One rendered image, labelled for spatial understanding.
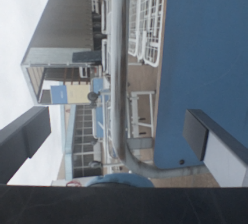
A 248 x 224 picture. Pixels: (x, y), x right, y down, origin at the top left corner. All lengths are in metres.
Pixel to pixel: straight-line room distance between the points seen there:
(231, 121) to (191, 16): 0.18
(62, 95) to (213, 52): 9.59
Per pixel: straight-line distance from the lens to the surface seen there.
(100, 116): 4.19
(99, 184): 0.35
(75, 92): 9.65
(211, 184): 1.78
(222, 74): 0.29
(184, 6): 0.26
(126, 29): 0.23
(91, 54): 8.46
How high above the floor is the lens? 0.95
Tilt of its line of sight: 10 degrees down
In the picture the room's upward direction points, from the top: 92 degrees counter-clockwise
